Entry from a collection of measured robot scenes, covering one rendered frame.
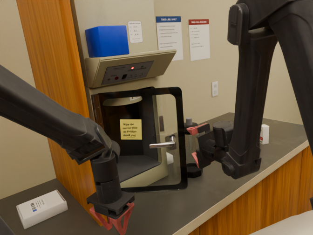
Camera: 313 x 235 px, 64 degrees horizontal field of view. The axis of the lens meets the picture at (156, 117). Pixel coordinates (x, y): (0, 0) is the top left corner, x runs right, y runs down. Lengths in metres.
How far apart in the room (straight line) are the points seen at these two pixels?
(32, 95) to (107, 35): 0.44
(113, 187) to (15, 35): 0.88
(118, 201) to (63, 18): 0.51
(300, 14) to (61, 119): 0.41
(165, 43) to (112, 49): 0.87
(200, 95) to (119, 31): 1.19
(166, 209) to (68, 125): 0.62
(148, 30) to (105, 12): 0.19
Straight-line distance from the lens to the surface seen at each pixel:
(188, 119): 1.09
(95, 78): 0.84
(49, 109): 0.44
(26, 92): 0.41
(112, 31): 0.82
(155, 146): 0.86
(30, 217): 1.07
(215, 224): 1.12
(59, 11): 0.79
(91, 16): 0.92
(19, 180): 1.37
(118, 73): 0.87
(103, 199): 0.61
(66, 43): 0.78
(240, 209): 1.24
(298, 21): 0.43
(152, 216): 0.97
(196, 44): 1.85
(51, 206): 1.08
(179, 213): 0.97
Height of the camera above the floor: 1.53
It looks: 16 degrees down
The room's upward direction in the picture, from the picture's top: 5 degrees counter-clockwise
